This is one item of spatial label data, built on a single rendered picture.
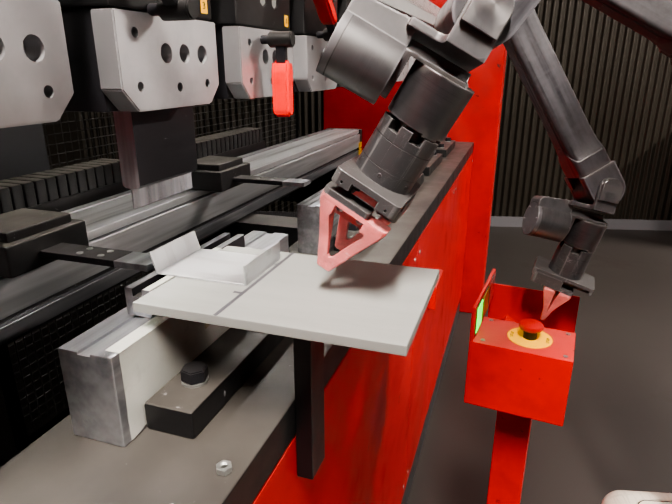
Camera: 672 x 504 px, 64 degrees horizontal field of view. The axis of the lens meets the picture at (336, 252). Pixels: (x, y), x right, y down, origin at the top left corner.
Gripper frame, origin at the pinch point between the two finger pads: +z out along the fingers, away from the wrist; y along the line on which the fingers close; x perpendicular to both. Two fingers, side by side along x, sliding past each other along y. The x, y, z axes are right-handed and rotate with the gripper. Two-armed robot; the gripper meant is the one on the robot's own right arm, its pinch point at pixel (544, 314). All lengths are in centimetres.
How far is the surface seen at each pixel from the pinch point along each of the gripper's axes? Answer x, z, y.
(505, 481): 8.6, 31.4, -5.8
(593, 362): -134, 72, -40
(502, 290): -4.3, 0.5, 8.3
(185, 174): 49, -21, 45
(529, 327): 11.7, -2.1, 2.3
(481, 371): 15.3, 7.1, 6.5
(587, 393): -108, 72, -37
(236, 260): 49, -13, 37
